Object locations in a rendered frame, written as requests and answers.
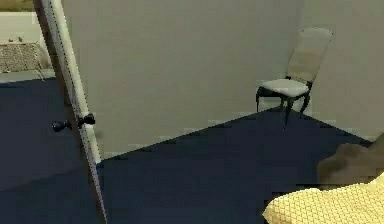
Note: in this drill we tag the black door knob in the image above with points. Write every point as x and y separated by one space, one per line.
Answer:
88 119
60 125

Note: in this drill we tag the grey woven furniture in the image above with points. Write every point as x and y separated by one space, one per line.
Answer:
18 57

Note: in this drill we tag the yellow patterned bed cover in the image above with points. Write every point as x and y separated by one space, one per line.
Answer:
333 206

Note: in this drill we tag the high back white chair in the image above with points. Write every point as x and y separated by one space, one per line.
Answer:
287 86

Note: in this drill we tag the white room door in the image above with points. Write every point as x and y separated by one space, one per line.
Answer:
68 70

